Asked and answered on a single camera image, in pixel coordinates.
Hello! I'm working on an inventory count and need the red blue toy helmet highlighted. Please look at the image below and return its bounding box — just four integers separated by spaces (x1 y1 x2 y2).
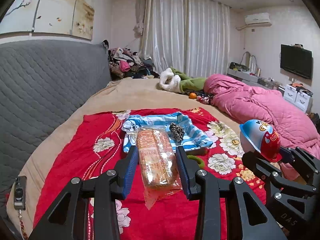
239 119 282 163

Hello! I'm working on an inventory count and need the green fuzzy scrunchie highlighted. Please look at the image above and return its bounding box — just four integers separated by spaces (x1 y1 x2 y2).
187 155 205 169

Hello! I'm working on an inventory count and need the leopard print scrunchie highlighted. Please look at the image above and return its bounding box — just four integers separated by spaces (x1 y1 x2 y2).
169 122 184 142

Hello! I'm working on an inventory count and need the brown rice cracker packet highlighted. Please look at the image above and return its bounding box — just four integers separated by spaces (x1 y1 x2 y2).
136 129 182 209

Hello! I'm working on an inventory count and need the pink quilted duvet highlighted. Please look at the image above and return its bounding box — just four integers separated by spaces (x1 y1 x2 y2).
203 74 320 181

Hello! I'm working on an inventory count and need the black phone on bed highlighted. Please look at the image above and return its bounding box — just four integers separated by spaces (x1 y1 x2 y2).
13 176 27 210

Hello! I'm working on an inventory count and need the white drawer cabinet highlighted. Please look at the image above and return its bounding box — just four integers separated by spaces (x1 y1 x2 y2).
283 85 313 113

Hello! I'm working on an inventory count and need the blue striped cartoon tray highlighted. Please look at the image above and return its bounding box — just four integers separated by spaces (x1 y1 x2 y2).
121 112 215 153

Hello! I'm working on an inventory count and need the red floral blanket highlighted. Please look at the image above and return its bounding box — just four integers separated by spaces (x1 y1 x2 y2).
34 108 266 239

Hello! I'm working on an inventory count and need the small red patterned item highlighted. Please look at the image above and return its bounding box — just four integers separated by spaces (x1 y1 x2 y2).
196 95 211 105

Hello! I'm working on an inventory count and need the orange fruit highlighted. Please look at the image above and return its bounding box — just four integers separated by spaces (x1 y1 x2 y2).
189 93 197 100

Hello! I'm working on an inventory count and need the oval mirror on dresser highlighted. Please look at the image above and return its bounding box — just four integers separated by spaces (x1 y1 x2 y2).
240 51 258 74

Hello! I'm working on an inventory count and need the green white plush garment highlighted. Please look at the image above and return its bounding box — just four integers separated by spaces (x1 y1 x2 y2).
159 67 207 94

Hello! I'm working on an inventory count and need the grey quilted headboard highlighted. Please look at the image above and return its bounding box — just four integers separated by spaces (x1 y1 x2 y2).
1 40 111 204

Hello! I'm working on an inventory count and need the beige bed sheet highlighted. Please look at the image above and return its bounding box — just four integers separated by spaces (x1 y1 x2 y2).
20 78 240 233

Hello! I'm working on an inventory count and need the white air conditioner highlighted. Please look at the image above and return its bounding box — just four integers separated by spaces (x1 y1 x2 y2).
236 12 272 31

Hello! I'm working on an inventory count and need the white sheer curtain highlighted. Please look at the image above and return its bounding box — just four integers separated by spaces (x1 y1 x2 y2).
136 0 231 77

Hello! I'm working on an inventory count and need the pile of clothes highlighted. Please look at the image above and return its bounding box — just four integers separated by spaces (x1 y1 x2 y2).
101 40 159 81

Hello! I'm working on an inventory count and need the black wall television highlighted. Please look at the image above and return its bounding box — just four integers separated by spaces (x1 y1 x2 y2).
280 44 313 80

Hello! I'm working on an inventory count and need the floral wall painting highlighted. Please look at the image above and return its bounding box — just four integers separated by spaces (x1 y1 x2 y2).
1 0 95 40

